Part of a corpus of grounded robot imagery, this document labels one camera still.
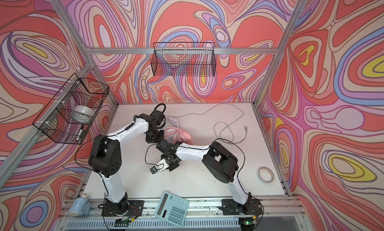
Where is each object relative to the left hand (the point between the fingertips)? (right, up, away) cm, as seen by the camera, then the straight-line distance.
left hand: (162, 140), depth 92 cm
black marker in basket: (-36, +7, -19) cm, 42 cm away
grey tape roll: (-34, +16, -21) cm, 43 cm away
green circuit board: (-16, -37, -20) cm, 45 cm away
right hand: (+5, -14, -2) cm, 15 cm away
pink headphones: (+10, +4, -2) cm, 11 cm away
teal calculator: (+10, -30, -20) cm, 37 cm away
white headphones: (+5, +12, +7) cm, 15 cm away
